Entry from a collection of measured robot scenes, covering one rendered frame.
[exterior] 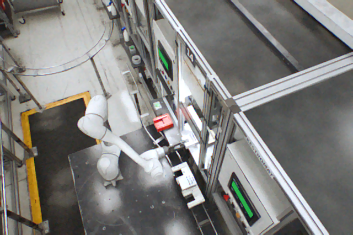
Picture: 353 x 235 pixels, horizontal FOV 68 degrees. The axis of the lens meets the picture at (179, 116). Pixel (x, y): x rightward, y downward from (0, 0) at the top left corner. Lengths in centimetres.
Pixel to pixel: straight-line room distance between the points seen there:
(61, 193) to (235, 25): 267
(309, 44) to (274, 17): 29
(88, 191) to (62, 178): 97
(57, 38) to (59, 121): 181
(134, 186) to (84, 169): 53
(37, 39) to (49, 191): 288
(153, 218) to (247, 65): 153
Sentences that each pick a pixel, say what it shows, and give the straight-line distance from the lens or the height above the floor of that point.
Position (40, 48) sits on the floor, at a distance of 517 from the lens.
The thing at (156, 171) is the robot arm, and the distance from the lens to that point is 201.
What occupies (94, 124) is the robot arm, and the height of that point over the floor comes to 150.
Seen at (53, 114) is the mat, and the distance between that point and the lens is 406.
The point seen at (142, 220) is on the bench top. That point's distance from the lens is 240.
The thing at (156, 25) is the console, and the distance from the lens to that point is 197.
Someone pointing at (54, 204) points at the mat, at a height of 1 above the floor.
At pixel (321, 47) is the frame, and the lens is 168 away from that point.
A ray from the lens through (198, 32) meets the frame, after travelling 160.
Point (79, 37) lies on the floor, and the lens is 513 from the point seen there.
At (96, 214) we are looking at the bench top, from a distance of 250.
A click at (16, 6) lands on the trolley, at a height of 26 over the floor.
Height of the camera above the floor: 300
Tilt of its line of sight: 56 degrees down
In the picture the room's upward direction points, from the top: 2 degrees counter-clockwise
